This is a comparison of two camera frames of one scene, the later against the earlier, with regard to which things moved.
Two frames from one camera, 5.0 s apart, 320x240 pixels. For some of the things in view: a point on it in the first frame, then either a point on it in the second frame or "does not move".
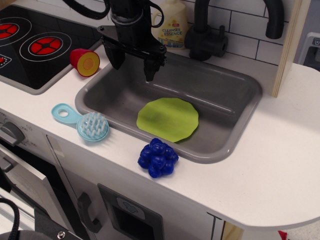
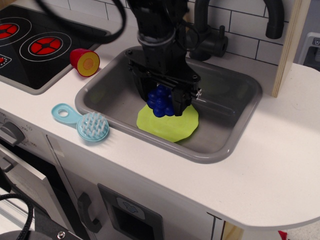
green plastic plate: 171,119 does not move
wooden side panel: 290,43 does not move
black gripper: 132,32 to 161,62
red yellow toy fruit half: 87,62 does not move
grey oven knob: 11,134 does not move
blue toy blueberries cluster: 157,157 to 160,101
